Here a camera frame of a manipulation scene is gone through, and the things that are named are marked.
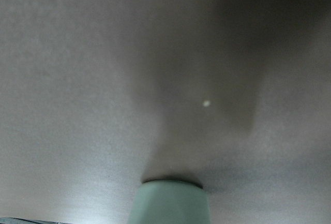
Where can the green plastic cup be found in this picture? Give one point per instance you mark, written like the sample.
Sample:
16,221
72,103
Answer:
168,201

